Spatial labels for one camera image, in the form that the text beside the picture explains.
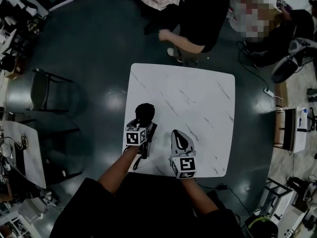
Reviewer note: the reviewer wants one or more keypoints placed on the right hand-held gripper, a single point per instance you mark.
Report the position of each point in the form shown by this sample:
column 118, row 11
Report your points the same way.
column 187, row 165

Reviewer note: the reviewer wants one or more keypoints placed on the person's left forearm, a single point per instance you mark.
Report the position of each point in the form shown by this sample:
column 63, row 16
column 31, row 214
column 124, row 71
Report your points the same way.
column 116, row 172

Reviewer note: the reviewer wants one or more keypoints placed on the person's black shirt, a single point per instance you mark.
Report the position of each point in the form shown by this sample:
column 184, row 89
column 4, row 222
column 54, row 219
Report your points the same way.
column 148, row 207

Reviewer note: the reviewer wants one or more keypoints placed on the white power strip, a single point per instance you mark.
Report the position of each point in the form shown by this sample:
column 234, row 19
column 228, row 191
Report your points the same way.
column 269, row 92

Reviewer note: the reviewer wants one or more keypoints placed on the black and green round bin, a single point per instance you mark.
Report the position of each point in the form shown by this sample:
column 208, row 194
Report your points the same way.
column 261, row 225

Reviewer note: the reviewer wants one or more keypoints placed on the black metal frame table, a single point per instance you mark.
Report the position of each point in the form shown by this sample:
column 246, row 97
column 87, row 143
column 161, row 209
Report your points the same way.
column 280, row 195

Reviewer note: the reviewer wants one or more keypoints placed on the grey-seat black-frame chair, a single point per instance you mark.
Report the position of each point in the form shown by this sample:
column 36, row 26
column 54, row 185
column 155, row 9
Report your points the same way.
column 39, row 90

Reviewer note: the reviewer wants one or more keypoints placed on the black cloth item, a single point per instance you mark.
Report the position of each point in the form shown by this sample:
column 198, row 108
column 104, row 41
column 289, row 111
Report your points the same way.
column 144, row 111

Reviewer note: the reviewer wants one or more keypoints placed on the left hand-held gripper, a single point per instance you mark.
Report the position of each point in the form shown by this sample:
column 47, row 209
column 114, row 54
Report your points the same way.
column 132, row 137

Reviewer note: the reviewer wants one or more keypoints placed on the cluttered white marble table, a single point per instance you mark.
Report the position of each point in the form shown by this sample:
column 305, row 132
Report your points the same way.
column 34, row 155

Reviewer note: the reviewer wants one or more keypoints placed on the dark stool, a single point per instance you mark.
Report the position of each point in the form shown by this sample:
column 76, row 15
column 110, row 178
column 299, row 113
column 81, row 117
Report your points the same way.
column 62, row 157

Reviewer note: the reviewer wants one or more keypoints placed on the person's right forearm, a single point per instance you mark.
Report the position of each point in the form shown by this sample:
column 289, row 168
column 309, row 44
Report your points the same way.
column 195, row 195

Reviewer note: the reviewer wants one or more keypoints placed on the another person's forearm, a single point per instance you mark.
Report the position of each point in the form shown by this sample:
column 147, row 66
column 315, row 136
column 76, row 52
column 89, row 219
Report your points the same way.
column 183, row 42

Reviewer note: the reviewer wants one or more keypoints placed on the white box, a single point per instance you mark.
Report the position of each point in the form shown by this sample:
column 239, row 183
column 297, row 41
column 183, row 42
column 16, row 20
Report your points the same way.
column 302, row 130

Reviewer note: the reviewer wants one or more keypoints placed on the wooden-framed chair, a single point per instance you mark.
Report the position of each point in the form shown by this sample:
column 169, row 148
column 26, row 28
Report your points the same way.
column 284, row 128

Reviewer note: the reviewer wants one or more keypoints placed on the white and black device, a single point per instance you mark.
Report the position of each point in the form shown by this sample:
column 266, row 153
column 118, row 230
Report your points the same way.
column 287, row 66

